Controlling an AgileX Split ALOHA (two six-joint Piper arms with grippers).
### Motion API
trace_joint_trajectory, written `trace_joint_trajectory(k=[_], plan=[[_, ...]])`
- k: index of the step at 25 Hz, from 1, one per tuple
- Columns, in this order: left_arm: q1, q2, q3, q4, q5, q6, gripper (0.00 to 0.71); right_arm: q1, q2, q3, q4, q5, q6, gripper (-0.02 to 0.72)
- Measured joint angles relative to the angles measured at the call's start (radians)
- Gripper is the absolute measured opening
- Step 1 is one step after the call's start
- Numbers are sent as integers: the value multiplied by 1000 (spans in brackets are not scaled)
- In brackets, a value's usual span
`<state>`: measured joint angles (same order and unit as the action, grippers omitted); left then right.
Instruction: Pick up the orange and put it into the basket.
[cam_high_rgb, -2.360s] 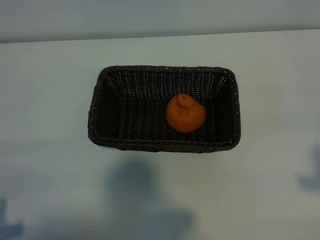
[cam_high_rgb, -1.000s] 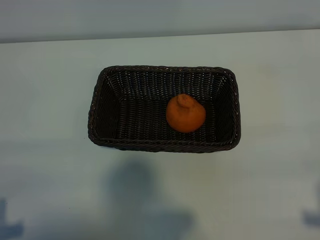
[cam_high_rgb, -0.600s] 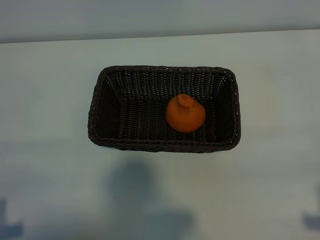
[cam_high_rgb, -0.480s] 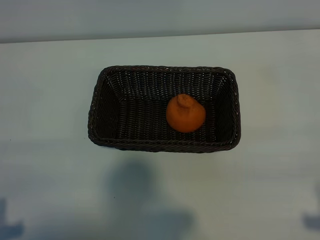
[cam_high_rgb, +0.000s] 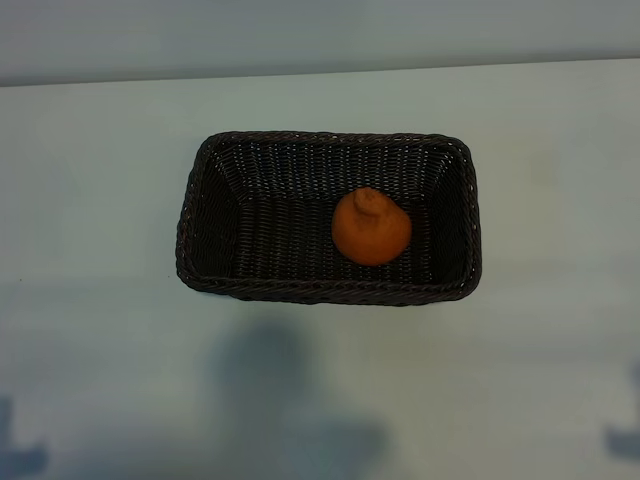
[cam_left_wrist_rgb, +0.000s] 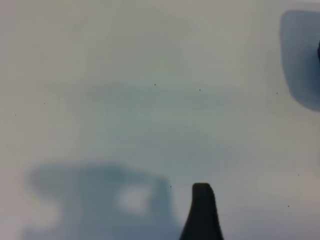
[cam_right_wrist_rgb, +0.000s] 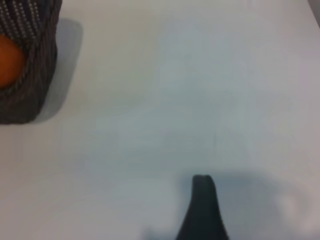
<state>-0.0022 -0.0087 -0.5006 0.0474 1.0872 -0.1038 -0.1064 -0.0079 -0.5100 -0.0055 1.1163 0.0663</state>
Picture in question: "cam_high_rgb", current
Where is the dark brown woven wicker basket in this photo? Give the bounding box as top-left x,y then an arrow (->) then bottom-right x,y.
174,130 -> 484,304

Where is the orange with knobbed top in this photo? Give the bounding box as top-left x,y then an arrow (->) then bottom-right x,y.
331,187 -> 414,266

